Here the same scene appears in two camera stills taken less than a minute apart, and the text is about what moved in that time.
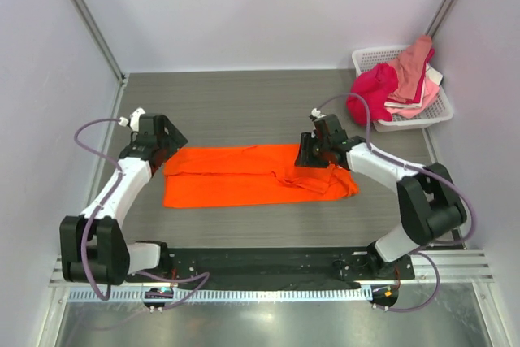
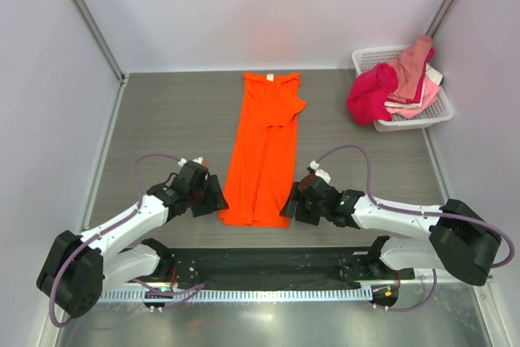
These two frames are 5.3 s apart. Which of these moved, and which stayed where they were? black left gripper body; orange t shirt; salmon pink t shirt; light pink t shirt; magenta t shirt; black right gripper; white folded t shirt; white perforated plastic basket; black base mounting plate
Moved: black left gripper body; orange t shirt; black right gripper
Stayed: magenta t shirt; salmon pink t shirt; black base mounting plate; white perforated plastic basket; white folded t shirt; light pink t shirt
